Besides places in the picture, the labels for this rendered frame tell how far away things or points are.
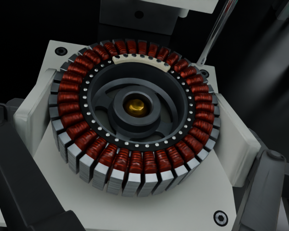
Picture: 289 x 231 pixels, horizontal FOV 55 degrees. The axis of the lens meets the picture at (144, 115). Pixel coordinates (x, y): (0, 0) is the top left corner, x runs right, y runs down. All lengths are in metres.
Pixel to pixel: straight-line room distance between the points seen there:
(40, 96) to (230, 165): 0.11
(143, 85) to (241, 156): 0.09
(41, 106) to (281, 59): 0.26
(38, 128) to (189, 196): 0.11
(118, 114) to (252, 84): 0.16
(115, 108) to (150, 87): 0.04
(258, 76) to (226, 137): 0.14
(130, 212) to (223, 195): 0.07
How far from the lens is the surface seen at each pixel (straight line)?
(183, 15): 0.30
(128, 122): 0.18
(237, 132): 0.17
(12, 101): 0.17
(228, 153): 0.18
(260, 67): 0.32
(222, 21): 0.23
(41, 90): 0.17
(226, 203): 0.21
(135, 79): 0.21
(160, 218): 0.19
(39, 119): 0.16
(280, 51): 0.35
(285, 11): 0.40
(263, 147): 0.18
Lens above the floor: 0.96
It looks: 56 degrees down
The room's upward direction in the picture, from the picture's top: 20 degrees clockwise
